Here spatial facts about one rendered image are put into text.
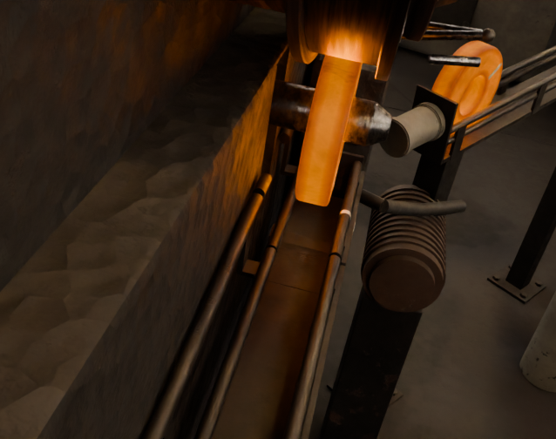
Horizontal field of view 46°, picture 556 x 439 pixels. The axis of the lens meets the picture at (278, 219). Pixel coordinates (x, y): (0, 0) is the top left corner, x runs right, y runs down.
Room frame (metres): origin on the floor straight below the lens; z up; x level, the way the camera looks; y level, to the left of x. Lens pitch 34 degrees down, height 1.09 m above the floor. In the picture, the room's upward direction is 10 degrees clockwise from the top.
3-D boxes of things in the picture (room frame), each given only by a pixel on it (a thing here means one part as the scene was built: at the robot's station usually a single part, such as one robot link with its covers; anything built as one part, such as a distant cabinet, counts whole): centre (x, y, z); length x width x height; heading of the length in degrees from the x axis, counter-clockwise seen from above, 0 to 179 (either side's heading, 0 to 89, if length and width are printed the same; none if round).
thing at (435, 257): (0.90, -0.21, 0.27); 0.22 x 0.13 x 0.53; 174
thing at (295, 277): (0.61, -0.04, 0.66); 0.19 x 0.07 x 0.01; 174
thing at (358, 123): (0.59, 0.00, 0.82); 0.17 x 0.04 x 0.04; 84
